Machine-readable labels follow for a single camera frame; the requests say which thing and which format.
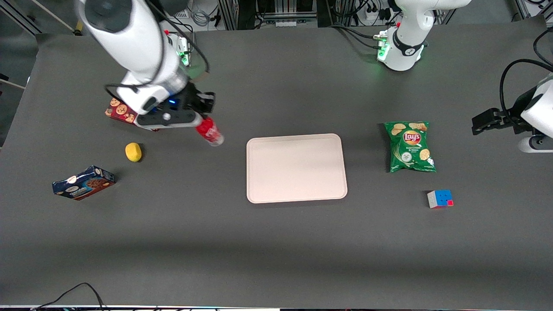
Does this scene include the blue chocolate biscuit box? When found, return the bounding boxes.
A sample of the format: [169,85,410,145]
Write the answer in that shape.
[52,165,116,201]

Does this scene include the green Lay's chips bag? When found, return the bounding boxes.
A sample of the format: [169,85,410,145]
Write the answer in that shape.
[384,121,437,174]

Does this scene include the white power strip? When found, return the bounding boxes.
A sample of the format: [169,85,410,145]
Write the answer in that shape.
[364,8,390,23]

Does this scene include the red coke bottle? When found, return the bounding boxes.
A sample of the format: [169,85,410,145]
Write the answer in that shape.
[195,116,225,147]

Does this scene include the black cable on table edge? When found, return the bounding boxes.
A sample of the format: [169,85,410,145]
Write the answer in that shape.
[29,282,107,311]

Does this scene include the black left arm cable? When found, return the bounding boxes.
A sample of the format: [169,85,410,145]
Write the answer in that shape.
[499,59,553,127]

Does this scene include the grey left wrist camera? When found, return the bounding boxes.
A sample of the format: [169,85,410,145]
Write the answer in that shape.
[518,135,553,154]

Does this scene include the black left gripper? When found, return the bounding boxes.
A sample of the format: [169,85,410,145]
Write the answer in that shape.
[471,88,537,136]

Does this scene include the grey coiled cable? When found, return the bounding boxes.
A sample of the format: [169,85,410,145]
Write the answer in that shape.
[190,8,213,27]

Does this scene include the black looped cable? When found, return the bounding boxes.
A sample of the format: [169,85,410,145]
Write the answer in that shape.
[533,27,553,68]

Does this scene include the beige plastic tray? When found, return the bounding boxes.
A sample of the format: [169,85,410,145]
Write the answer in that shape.
[246,133,348,204]

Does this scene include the yellow lemon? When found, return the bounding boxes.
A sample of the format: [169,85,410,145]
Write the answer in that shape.
[125,142,143,163]

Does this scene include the metal equipment rack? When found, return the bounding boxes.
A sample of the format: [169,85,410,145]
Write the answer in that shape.
[218,0,396,30]

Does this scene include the red cookie box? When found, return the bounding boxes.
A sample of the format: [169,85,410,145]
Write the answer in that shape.
[105,97,159,132]

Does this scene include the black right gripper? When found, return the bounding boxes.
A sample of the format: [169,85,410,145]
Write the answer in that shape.
[163,83,216,127]

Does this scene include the colourful Rubik's cube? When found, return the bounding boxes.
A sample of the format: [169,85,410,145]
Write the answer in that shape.
[427,190,454,209]

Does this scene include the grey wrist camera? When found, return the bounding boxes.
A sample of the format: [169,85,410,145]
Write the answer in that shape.
[518,135,553,154]
[133,110,204,131]

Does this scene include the black base power cables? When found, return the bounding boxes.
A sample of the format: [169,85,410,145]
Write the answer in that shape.
[329,24,389,50]

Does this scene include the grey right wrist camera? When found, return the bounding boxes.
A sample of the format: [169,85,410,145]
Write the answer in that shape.
[133,110,204,131]

